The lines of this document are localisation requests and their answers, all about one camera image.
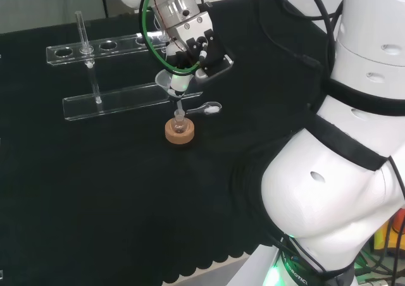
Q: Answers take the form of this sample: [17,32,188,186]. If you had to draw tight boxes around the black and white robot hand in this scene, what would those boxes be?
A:
[164,11,235,99]

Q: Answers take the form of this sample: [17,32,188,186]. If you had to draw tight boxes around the black cloth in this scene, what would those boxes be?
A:
[0,0,405,286]

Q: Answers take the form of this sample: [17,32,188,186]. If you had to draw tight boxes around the green cable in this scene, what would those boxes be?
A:
[139,0,203,75]

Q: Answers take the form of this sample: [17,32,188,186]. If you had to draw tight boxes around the cork ring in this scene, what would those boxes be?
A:
[164,117,195,146]

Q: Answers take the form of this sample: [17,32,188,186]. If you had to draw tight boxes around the clear acrylic funnel stand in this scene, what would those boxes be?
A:
[46,10,204,122]

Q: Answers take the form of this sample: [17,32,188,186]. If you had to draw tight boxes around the clear glass weighing funnel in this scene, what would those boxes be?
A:
[185,101,223,116]

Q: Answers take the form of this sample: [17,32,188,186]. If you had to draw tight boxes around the yellow stop button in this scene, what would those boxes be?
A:
[375,214,405,252]

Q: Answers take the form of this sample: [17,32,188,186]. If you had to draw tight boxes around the translucent plastic funnel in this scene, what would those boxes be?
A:
[154,70,186,113]

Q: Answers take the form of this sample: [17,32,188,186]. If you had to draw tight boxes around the clear round-bottom flask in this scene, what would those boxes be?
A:
[173,110,188,134]

